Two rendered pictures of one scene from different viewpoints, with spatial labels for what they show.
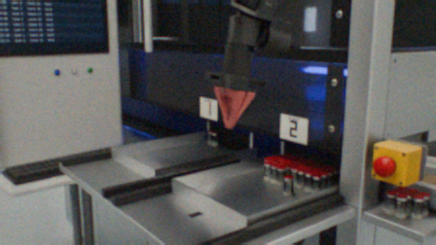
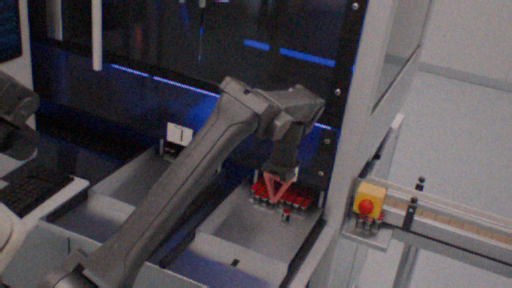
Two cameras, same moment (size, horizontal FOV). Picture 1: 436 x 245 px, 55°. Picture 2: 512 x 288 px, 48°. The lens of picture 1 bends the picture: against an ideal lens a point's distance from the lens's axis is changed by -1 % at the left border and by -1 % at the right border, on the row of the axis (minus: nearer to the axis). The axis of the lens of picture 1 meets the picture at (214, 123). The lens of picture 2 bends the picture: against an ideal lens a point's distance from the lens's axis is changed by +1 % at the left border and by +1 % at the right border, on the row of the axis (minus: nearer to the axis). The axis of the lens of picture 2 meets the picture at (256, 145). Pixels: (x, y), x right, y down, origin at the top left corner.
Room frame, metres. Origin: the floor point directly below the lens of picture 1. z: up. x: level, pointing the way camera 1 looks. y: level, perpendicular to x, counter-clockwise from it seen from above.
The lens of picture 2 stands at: (-0.16, 0.64, 1.79)
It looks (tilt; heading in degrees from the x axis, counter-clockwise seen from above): 27 degrees down; 327
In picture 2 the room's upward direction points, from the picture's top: 8 degrees clockwise
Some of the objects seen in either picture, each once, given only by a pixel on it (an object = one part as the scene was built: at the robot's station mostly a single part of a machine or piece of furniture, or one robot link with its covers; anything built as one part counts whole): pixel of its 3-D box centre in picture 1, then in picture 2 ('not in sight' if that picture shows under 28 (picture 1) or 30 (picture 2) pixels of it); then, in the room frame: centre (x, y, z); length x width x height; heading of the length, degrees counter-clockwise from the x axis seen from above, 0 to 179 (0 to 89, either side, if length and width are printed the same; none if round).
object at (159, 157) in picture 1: (184, 153); (161, 182); (1.19, 0.09, 0.90); 0.34 x 0.26 x 0.04; 127
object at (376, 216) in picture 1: (410, 218); (369, 230); (0.80, -0.40, 0.87); 0.14 x 0.13 x 0.02; 127
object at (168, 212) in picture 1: (198, 183); (199, 219); (1.01, 0.04, 0.87); 0.70 x 0.48 x 0.02; 37
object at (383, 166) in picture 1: (385, 166); (366, 206); (0.76, -0.32, 0.99); 0.04 x 0.04 x 0.04; 37
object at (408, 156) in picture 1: (398, 161); (370, 198); (0.79, -0.36, 0.99); 0.08 x 0.07 x 0.07; 127
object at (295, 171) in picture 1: (291, 175); (277, 202); (0.97, -0.18, 0.90); 0.18 x 0.02 x 0.05; 37
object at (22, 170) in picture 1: (70, 162); (11, 201); (1.34, 0.48, 0.82); 0.40 x 0.14 x 0.02; 131
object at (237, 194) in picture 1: (265, 186); (265, 219); (0.91, -0.12, 0.90); 0.34 x 0.26 x 0.04; 127
